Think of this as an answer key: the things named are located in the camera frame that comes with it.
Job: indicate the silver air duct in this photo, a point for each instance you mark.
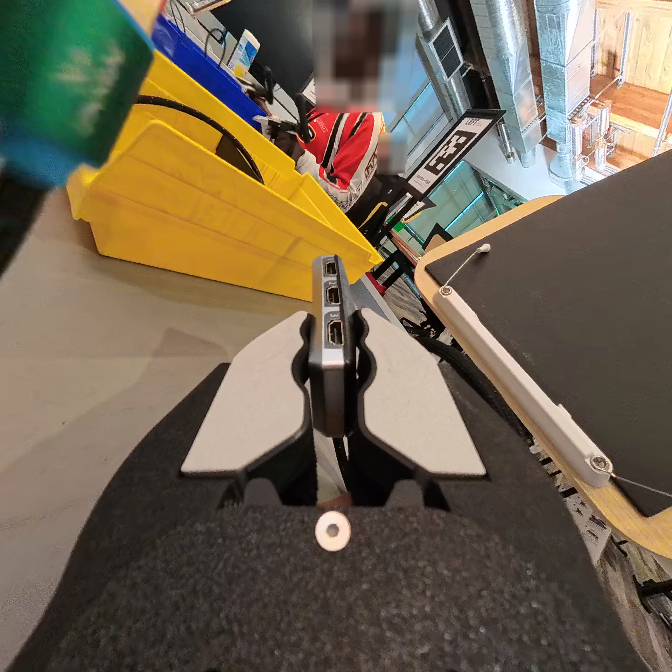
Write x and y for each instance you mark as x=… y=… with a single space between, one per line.
x=504 y=63

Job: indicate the black divider of yellow bin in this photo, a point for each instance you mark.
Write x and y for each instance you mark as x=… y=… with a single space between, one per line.
x=231 y=155

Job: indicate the white blue-label canister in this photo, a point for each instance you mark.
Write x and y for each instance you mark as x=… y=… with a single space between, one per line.
x=244 y=52

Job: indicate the wood-rimmed black panel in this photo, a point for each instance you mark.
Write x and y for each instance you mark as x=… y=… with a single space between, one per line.
x=577 y=315

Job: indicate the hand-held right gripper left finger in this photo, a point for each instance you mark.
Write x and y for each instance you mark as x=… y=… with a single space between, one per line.
x=252 y=414

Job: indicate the blue storage bin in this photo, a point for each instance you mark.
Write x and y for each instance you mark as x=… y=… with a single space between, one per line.
x=194 y=57

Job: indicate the black-white tag sign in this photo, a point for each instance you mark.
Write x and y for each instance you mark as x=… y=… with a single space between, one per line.
x=456 y=152

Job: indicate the grey desk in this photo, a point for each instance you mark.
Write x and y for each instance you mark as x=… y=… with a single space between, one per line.
x=105 y=341

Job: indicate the yellow storage bin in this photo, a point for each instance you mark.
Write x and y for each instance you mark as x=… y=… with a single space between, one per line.
x=199 y=225

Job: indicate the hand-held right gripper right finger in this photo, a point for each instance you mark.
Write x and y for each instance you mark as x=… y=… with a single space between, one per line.
x=420 y=414

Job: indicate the silver switch box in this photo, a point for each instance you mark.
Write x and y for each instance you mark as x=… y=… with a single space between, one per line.
x=330 y=388

